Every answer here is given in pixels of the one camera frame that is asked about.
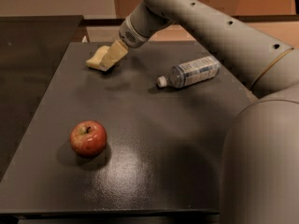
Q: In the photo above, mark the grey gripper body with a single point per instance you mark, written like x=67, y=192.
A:
x=131, y=34

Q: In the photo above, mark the yellow sponge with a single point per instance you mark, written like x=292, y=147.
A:
x=96, y=60

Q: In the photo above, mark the dark side table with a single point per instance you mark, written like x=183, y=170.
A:
x=31, y=48

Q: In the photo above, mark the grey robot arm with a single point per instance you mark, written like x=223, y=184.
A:
x=260, y=156

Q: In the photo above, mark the red apple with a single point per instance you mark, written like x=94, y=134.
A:
x=88, y=139

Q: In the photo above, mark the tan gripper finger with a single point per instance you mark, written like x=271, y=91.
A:
x=113, y=54

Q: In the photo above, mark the clear plastic water bottle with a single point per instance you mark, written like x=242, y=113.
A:
x=189, y=73

